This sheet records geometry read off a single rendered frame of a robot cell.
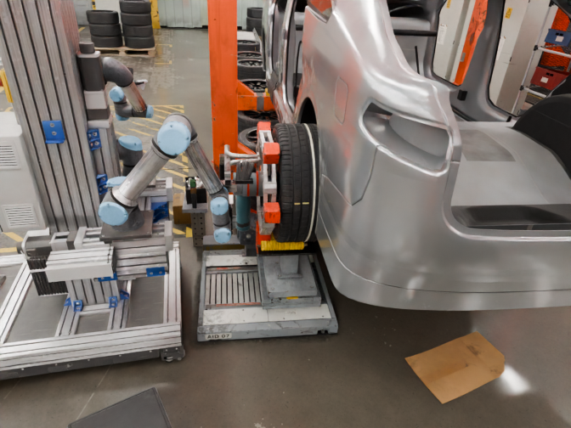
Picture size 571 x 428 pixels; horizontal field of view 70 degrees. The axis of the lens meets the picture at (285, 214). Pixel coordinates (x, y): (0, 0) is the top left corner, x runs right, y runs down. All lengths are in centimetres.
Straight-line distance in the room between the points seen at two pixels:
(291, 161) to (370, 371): 124
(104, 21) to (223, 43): 803
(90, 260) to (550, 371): 253
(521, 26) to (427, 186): 539
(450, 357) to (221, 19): 232
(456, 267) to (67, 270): 157
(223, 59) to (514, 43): 477
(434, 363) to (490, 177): 108
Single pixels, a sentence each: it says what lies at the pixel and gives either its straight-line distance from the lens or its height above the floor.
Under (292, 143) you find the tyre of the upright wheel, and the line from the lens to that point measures 205.
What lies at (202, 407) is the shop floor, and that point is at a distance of 228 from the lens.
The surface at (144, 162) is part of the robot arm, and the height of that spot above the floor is 120.
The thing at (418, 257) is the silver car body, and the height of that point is 108.
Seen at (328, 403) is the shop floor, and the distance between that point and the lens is 230.
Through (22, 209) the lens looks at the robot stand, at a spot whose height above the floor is 88.
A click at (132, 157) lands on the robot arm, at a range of 238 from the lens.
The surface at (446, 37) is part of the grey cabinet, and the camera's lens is 786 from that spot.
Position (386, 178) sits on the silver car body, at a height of 134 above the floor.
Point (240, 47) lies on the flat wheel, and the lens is 909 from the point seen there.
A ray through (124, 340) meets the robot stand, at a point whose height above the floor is 23.
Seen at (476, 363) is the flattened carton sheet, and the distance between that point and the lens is 272.
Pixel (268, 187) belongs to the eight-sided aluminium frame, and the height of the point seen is 97.
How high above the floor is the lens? 189
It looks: 31 degrees down
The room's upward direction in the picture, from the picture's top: 4 degrees clockwise
